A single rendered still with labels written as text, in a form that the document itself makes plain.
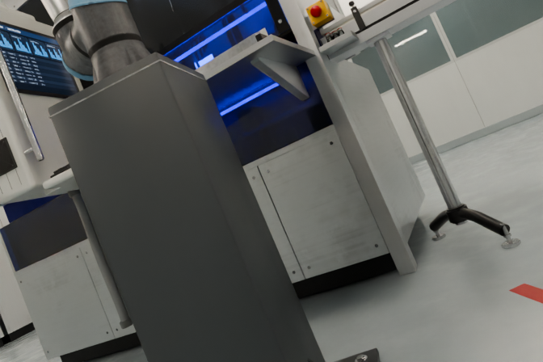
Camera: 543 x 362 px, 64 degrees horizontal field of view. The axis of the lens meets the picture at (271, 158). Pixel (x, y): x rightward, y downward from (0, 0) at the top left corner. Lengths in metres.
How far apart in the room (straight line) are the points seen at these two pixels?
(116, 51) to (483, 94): 5.54
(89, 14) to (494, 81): 5.58
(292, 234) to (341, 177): 0.31
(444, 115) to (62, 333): 5.03
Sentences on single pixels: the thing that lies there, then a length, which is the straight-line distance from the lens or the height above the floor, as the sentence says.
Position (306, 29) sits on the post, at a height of 0.96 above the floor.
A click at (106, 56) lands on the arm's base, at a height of 0.85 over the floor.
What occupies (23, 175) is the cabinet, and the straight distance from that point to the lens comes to 1.74.
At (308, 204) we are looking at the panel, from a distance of 1.69.
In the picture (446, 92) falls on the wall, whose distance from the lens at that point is 6.17.
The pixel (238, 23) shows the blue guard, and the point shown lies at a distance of 1.79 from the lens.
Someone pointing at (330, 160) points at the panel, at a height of 0.48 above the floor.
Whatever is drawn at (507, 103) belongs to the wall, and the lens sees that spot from 6.19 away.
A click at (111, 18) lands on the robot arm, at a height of 0.93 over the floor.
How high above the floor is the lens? 0.48
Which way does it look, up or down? 3 degrees up
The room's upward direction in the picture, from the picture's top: 23 degrees counter-clockwise
